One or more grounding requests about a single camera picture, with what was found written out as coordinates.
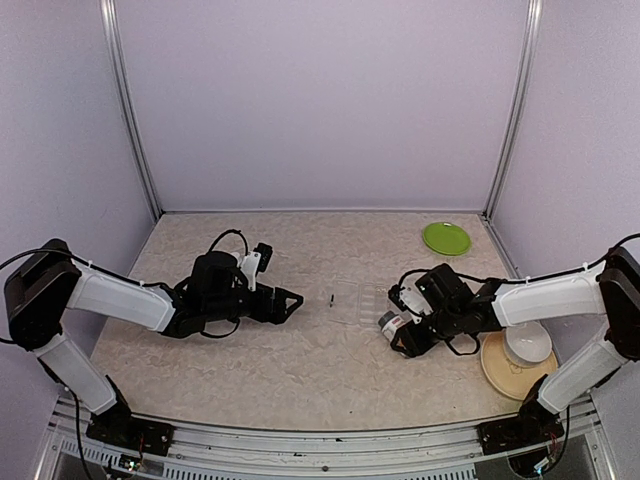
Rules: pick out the beige plate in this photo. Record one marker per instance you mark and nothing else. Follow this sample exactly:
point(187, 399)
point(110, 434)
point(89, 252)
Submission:
point(507, 377)

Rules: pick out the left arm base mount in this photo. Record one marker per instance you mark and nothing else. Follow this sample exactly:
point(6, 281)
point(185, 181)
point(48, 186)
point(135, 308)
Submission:
point(118, 427)

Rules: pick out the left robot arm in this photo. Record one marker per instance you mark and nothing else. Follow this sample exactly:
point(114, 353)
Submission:
point(51, 280)

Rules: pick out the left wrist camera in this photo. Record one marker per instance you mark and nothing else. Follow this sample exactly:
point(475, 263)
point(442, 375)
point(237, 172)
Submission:
point(255, 262)

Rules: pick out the aluminium frame post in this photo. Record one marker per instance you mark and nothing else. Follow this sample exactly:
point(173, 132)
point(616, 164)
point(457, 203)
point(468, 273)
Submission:
point(526, 61)
point(109, 16)

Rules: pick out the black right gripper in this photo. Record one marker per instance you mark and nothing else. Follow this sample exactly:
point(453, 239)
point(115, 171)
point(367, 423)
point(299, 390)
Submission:
point(415, 344)

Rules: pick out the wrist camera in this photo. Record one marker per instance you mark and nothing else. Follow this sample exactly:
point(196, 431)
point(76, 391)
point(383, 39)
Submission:
point(408, 299)
point(255, 262)

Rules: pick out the orange grey-capped pill bottle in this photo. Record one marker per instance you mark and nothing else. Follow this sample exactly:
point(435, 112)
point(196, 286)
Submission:
point(389, 323)

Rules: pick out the clear plastic pill organizer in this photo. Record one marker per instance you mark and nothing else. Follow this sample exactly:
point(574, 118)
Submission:
point(357, 304)

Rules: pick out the front aluminium rail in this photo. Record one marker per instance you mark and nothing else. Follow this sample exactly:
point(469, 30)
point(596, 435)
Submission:
point(208, 451)

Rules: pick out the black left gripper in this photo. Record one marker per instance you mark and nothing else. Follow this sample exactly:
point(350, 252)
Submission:
point(278, 315)

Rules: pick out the white bowl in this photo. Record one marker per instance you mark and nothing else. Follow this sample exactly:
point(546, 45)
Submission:
point(527, 344)

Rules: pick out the left aluminium frame post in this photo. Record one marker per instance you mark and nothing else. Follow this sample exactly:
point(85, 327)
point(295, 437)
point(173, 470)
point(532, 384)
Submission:
point(109, 16)

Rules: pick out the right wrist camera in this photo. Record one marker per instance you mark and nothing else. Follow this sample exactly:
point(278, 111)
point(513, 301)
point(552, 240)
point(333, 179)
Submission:
point(408, 299)

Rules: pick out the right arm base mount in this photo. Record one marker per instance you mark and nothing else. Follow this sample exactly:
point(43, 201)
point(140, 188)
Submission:
point(532, 424)

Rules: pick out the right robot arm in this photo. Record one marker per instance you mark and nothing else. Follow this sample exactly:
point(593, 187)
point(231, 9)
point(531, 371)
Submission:
point(441, 306)

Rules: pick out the right aluminium frame post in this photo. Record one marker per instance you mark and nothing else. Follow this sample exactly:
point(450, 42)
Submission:
point(526, 61)

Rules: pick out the green plate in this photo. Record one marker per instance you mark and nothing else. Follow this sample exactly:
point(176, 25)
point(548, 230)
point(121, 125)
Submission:
point(446, 239)

